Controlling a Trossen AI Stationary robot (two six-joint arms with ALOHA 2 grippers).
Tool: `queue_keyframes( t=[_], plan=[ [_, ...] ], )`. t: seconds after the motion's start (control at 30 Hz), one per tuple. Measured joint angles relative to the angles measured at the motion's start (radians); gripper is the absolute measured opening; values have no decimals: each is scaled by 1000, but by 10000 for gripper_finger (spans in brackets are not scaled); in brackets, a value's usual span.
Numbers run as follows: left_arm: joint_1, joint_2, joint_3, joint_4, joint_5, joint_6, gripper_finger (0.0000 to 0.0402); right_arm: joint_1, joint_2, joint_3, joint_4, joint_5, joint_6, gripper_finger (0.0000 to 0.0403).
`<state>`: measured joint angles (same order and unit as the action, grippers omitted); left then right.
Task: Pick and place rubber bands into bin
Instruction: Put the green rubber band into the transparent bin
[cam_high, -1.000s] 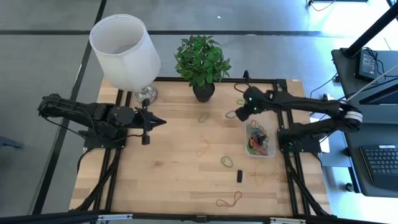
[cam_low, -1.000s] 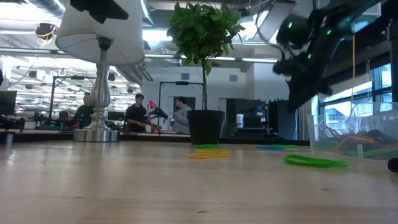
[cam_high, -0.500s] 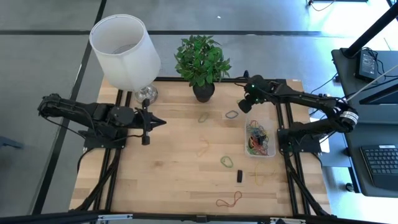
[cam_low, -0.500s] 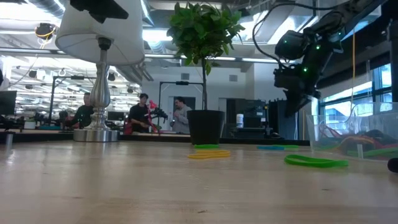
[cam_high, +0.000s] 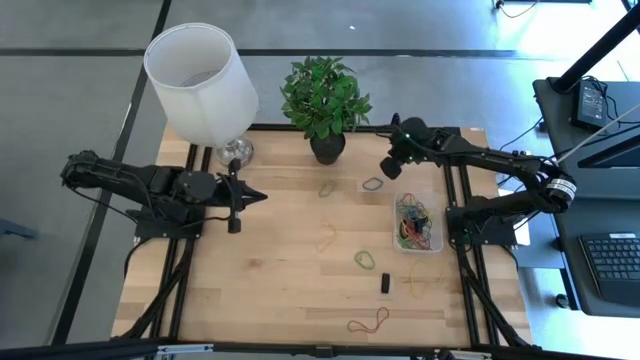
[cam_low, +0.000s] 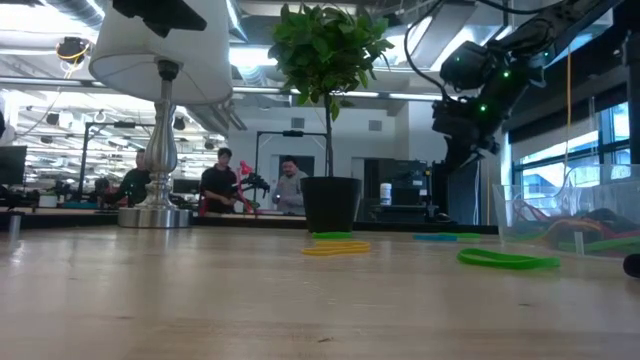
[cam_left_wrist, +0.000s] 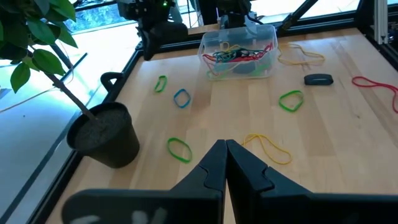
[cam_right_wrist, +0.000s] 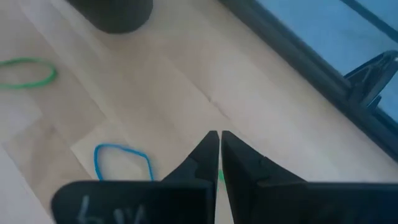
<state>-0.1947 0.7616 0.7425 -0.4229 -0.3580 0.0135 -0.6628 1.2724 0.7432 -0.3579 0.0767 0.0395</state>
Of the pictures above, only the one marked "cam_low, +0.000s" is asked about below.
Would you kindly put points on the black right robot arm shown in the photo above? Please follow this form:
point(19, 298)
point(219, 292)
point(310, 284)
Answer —
point(550, 25)

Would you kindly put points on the black computer workstation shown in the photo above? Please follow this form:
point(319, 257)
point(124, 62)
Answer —
point(400, 175)

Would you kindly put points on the white box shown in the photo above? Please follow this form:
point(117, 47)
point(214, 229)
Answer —
point(48, 201)

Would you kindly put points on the thick black rubber band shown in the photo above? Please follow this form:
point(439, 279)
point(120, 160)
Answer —
point(634, 265)

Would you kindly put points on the white plastic canister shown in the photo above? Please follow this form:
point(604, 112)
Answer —
point(385, 194)

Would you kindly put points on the black metal gantry frame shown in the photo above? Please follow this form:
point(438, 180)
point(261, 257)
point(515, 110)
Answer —
point(292, 133)
point(125, 124)

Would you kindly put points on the grey metal post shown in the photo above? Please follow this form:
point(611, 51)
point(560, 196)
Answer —
point(15, 225)

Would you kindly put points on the small black robot arm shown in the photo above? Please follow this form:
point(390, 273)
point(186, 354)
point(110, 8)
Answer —
point(255, 182)

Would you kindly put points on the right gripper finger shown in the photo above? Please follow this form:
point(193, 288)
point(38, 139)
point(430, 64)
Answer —
point(460, 157)

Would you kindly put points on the blue rubber band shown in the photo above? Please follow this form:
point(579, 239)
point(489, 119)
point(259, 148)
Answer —
point(435, 237)

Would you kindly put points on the black cabinet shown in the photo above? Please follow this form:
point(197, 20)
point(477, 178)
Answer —
point(460, 200)

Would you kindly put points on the white shade table lamp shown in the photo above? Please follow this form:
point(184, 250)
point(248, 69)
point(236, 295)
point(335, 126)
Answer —
point(160, 150)

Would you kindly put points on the olive green rubber band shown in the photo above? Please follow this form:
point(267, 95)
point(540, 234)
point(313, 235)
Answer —
point(332, 235)

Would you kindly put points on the clear plastic bin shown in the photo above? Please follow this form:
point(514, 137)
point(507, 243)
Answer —
point(510, 220)

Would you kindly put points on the pink articulated lamp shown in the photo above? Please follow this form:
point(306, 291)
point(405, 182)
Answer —
point(245, 169)

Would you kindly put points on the small black monitor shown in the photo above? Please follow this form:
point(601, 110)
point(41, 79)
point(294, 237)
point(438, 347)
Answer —
point(186, 186)

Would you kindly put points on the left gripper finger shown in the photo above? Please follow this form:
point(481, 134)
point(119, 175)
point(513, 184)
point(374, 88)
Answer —
point(187, 17)

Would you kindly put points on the green potted plant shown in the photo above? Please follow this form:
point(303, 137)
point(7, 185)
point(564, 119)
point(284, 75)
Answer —
point(330, 205)

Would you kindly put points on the yellow rubber band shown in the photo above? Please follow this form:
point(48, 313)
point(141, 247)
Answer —
point(335, 252)

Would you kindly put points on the person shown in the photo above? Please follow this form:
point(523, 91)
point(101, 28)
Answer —
point(132, 185)
point(219, 182)
point(291, 187)

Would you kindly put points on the black spot lamp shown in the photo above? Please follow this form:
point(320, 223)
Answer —
point(52, 118)
point(179, 123)

